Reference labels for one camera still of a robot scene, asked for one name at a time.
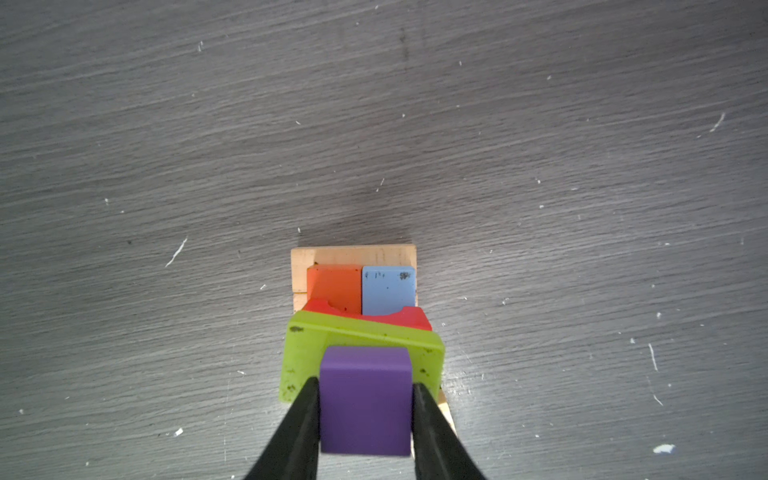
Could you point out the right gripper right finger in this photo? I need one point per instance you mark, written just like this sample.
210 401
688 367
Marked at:
439 454

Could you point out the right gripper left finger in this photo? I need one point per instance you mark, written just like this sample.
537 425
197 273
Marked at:
293 450

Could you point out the orange wood block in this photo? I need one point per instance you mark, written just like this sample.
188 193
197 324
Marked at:
338 285

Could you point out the natural wood long block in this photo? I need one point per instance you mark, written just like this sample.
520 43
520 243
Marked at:
299 300
444 408
375 255

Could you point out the light blue wood block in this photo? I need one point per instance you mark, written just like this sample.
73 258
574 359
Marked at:
387 289

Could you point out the green wood block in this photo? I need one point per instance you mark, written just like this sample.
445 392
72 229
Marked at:
309 334

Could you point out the red arch wood block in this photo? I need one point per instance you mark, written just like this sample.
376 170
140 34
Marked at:
409 317

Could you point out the purple wood cube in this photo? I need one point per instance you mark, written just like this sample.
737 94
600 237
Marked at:
366 401

